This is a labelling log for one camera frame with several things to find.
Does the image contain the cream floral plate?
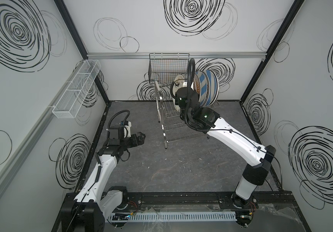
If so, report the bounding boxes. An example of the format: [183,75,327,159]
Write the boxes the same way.
[171,75,187,113]

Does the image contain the white plate red characters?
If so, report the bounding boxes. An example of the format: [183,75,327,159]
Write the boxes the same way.
[205,70,211,106]

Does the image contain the blue white striped plate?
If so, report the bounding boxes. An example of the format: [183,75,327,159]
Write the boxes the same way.
[206,70,217,106]

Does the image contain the green red rimmed white plate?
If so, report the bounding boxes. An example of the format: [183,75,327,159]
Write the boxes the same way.
[213,75,219,102]

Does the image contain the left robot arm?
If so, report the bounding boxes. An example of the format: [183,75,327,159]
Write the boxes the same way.
[60,127,146,232]

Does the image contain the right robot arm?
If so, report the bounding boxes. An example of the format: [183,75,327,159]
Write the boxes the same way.
[170,87,276,208]

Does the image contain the stainless steel dish rack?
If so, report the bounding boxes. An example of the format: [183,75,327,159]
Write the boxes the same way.
[153,78,221,150]

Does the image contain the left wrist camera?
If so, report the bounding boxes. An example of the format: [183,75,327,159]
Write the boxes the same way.
[120,120,132,138]

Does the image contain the black wire basket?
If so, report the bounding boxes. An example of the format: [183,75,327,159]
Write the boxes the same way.
[148,53,190,85]

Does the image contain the white wire wall shelf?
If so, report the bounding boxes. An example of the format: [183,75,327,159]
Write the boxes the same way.
[52,60,101,119]

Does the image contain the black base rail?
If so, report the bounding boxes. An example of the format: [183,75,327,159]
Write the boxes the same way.
[63,191,296,211]

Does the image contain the white slotted cable duct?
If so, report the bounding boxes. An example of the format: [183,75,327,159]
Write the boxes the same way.
[108,211,237,223]

